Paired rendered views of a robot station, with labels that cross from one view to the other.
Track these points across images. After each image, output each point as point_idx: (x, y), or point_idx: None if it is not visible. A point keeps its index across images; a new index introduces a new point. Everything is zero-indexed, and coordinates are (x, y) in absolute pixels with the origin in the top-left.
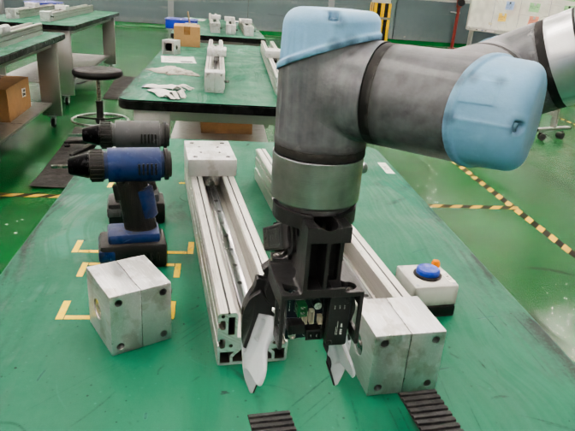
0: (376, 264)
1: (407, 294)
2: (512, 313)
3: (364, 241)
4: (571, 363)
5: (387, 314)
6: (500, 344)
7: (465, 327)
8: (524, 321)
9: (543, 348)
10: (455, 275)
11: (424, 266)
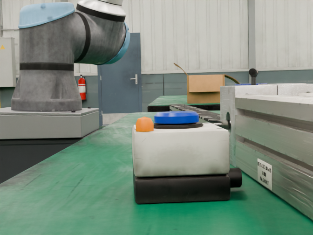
0: (280, 96)
1: (243, 94)
2: (17, 189)
3: (302, 98)
4: (36, 166)
5: (279, 84)
6: (99, 172)
7: (129, 180)
8: (16, 184)
9: (45, 171)
10: (26, 227)
11: (182, 111)
